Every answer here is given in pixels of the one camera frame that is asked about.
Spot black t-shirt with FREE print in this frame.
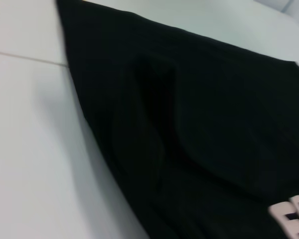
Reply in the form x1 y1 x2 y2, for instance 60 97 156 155
56 0 299 239

